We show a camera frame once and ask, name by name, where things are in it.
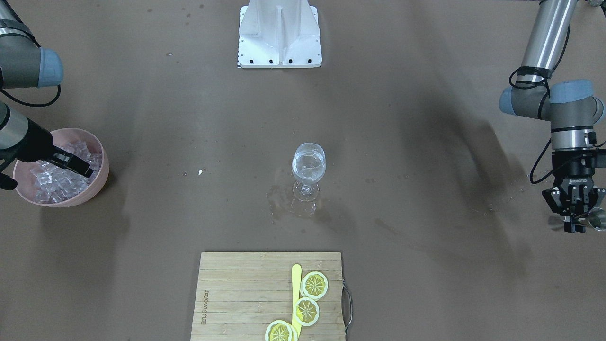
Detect steel cocktail jigger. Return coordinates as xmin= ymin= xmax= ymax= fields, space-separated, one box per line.
xmin=585 ymin=207 xmax=606 ymax=231

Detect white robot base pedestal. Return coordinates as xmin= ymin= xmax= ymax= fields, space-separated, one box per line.
xmin=237 ymin=0 xmax=322 ymax=69

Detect lemon slice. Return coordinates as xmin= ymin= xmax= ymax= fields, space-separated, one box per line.
xmin=300 ymin=270 xmax=329 ymax=301
xmin=292 ymin=296 xmax=320 ymax=327
xmin=264 ymin=320 xmax=298 ymax=341

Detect lemon slice far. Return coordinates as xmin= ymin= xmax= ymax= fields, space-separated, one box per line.
xmin=300 ymin=270 xmax=329 ymax=301

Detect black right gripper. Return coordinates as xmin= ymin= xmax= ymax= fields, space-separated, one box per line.
xmin=5 ymin=119 xmax=94 ymax=179

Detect clear wine glass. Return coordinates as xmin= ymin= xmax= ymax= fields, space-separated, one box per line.
xmin=291 ymin=142 xmax=327 ymax=202

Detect bamboo cutting board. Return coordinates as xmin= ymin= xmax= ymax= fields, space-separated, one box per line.
xmin=189 ymin=251 xmax=347 ymax=341

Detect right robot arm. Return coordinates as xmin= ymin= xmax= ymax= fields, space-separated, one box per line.
xmin=0 ymin=0 xmax=93 ymax=178

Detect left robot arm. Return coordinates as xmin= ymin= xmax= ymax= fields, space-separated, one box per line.
xmin=499 ymin=0 xmax=605 ymax=233

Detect pile of clear ice cubes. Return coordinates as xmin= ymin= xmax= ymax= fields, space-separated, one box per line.
xmin=30 ymin=141 xmax=103 ymax=204

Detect pink bowl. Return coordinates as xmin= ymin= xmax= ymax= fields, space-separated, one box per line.
xmin=13 ymin=128 xmax=109 ymax=207

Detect lemon slice middle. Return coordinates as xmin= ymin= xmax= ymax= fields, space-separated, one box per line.
xmin=292 ymin=296 xmax=320 ymax=327

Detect lemon slice near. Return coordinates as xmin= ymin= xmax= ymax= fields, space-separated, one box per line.
xmin=264 ymin=320 xmax=298 ymax=341

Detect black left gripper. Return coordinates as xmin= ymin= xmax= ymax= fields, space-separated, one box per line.
xmin=542 ymin=149 xmax=606 ymax=233

